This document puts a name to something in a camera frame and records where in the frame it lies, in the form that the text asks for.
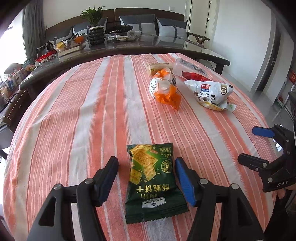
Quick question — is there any green cracker packet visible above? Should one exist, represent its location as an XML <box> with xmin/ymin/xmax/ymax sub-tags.
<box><xmin>125</xmin><ymin>143</ymin><xmax>188</xmax><ymax>224</ymax></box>

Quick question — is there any glass fruit bowl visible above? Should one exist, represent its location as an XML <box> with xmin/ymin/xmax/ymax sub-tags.
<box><xmin>53</xmin><ymin>34</ymin><xmax>87</xmax><ymax>52</ymax></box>

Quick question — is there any grey curtain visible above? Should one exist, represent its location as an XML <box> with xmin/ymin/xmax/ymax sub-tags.
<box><xmin>22</xmin><ymin>0</ymin><xmax>45</xmax><ymax>59</ymax></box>

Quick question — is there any black ribbed vase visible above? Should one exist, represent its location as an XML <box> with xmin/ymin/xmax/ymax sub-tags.
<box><xmin>87</xmin><ymin>26</ymin><xmax>105</xmax><ymax>46</ymax></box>

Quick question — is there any tape roll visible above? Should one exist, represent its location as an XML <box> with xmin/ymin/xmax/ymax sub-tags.
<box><xmin>127</xmin><ymin>30</ymin><xmax>137</xmax><ymax>39</ymax></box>

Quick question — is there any orange white bread wrapper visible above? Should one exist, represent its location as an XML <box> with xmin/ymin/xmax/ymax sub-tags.
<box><xmin>149</xmin><ymin>67</ymin><xmax>181</xmax><ymax>110</ymax></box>

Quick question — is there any clear tray with items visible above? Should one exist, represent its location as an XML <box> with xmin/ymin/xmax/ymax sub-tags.
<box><xmin>105</xmin><ymin>31</ymin><xmax>142</xmax><ymax>43</ymax></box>

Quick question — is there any yellow wrapped cake bar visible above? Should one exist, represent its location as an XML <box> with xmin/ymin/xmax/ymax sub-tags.
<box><xmin>144</xmin><ymin>63</ymin><xmax>174</xmax><ymax>76</ymax></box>

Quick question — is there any white milk snack bag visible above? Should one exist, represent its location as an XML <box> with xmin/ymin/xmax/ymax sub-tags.
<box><xmin>184</xmin><ymin>79</ymin><xmax>236</xmax><ymax>112</ymax></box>

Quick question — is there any clear plastic cartoon box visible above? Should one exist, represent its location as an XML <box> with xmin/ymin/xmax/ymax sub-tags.
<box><xmin>172</xmin><ymin>58</ymin><xmax>215</xmax><ymax>82</ymax></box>

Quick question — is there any orange striped tablecloth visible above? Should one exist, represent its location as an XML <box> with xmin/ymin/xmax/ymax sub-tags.
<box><xmin>3</xmin><ymin>53</ymin><xmax>276</xmax><ymax>240</ymax></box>

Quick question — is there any green potted plant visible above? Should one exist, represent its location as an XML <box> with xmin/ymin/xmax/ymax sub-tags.
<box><xmin>81</xmin><ymin>6</ymin><xmax>104</xmax><ymax>27</ymax></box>

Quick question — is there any long red snack packet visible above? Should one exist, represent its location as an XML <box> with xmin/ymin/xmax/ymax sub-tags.
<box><xmin>182</xmin><ymin>71</ymin><xmax>211</xmax><ymax>82</ymax></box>

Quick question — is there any dark brown sofa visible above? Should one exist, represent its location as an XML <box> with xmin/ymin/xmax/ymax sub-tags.
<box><xmin>45</xmin><ymin>8</ymin><xmax>191</xmax><ymax>45</ymax></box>

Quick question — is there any cluttered side bench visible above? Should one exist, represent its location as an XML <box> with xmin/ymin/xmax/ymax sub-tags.
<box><xmin>0</xmin><ymin>58</ymin><xmax>38</xmax><ymax>130</ymax></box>

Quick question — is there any white book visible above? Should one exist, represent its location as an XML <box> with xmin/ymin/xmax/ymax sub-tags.
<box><xmin>58</xmin><ymin>45</ymin><xmax>85</xmax><ymax>58</ymax></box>

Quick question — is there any grey cushion right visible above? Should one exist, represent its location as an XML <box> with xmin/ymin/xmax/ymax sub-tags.
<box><xmin>156</xmin><ymin>18</ymin><xmax>188</xmax><ymax>40</ymax></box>

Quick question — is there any grey cushion far left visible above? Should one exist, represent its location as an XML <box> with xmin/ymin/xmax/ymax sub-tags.
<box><xmin>72</xmin><ymin>22</ymin><xmax>90</xmax><ymax>35</ymax></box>

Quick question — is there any dark glass coffee table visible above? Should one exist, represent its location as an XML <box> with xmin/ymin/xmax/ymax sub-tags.
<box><xmin>20</xmin><ymin>36</ymin><xmax>230</xmax><ymax>99</ymax></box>

